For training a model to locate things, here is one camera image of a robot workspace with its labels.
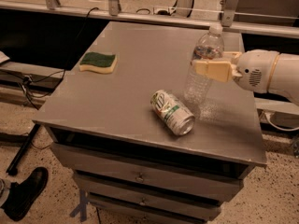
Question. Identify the green white 7up can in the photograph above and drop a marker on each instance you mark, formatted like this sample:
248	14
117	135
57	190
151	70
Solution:
175	115

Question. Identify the top grey drawer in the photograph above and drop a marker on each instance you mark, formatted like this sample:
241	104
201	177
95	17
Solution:
153	174

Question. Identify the blue tape cross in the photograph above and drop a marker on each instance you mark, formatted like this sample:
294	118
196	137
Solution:
81	209

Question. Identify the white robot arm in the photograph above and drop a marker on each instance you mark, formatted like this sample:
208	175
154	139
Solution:
284	78

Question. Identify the black shoe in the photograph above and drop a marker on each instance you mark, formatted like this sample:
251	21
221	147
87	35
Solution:
16	199

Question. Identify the black stand leg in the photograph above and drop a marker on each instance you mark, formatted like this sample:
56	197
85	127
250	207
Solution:
13	167

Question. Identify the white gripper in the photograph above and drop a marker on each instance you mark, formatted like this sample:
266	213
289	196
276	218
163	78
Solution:
253	70

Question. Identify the grey drawer cabinet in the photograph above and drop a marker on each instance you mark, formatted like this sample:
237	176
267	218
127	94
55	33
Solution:
112	113

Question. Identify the grey drawer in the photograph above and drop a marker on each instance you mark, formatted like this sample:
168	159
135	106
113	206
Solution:
153	174
147	198
144	213

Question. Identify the bottom grey drawer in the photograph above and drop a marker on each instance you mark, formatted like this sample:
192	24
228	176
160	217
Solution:
144	213

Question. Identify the green yellow sponge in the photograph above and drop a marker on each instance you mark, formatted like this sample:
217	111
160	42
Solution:
98	63

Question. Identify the white power strip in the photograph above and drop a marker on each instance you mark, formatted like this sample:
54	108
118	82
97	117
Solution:
166	11

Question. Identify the middle grey drawer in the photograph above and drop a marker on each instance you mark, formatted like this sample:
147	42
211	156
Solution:
147	198

